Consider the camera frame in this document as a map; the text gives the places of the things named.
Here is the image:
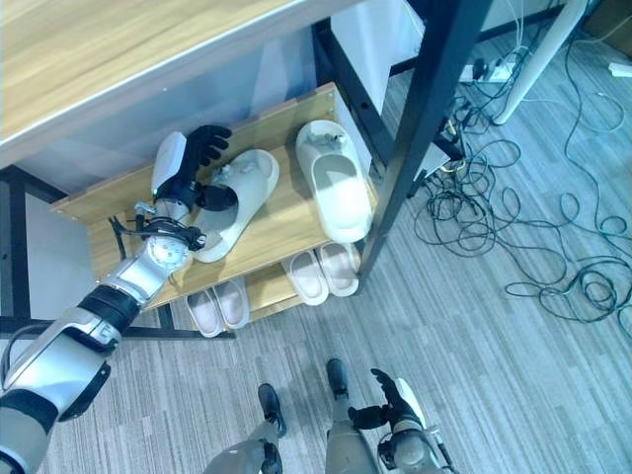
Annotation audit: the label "wooden table with black frame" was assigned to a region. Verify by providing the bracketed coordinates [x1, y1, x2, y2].
[0, 0, 491, 342]

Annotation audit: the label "white cabinet box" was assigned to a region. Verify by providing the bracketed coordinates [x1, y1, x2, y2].
[329, 0, 427, 119]

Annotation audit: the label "white power strip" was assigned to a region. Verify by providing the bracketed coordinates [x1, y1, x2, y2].
[469, 54, 517, 83]

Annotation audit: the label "plain white slipper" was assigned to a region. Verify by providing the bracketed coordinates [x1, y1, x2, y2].
[318, 240, 360, 298]
[287, 249, 330, 306]
[211, 277, 251, 330]
[186, 288, 223, 339]

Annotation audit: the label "silver right robot leg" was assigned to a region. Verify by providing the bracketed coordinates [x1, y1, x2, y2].
[325, 357, 386, 474]

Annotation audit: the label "tangled dark floor cables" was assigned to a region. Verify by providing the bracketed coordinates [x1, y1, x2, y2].
[412, 0, 632, 344]

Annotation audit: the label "white desk leg panel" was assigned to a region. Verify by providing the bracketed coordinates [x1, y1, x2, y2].
[491, 0, 589, 126]

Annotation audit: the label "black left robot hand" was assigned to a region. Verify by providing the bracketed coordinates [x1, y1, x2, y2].
[150, 124, 238, 214]

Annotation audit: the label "wooden shoe rack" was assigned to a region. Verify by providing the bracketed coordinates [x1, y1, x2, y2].
[48, 81, 381, 328]

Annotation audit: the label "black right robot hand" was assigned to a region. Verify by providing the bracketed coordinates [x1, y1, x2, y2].
[348, 367, 425, 432]

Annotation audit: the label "cream slipper with charms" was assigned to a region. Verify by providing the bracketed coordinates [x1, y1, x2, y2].
[294, 119, 374, 243]
[192, 149, 280, 264]

